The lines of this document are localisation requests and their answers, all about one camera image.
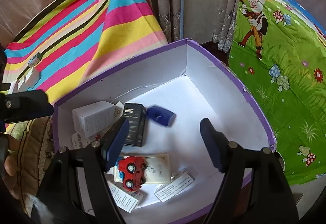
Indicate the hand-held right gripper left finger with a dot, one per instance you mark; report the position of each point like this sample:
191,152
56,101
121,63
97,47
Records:
116,145

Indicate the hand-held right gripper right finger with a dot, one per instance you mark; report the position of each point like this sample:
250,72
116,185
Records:
214,145

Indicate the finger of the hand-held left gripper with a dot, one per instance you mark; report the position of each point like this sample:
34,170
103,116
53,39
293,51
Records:
28,105

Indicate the red toy truck blue bucket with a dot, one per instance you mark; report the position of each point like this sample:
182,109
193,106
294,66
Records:
132,173

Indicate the large white box with barcode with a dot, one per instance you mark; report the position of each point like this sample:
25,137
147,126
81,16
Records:
79,140

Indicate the white box with black monogram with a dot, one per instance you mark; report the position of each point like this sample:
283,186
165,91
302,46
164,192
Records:
91,117

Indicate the purple and white storage box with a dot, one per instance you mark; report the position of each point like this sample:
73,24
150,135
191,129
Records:
216,102

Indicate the gold and white box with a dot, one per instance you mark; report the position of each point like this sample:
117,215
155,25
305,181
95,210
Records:
158,168

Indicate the white medicine box red dot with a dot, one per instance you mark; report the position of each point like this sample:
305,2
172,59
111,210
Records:
124,198

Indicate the dark blue case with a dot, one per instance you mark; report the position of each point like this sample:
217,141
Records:
161,116

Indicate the person's left hand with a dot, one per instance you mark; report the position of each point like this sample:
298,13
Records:
10,155

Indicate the white cube box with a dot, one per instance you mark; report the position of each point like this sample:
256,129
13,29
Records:
21,85
33,77

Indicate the white box with pink stain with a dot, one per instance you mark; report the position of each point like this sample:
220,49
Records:
12,88

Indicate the beige striped cushion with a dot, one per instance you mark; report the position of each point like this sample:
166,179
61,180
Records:
30,142

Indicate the green gum packet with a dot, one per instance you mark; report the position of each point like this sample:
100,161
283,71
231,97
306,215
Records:
35,60

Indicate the white box with black text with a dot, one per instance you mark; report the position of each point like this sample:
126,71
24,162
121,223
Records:
175,185

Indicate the green cartoon printed blanket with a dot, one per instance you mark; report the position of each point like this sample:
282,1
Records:
293,86

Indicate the grey fuzzy cloth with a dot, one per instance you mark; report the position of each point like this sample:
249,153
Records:
40,208

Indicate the colourful striped blanket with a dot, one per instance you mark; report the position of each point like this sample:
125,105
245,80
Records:
101,23

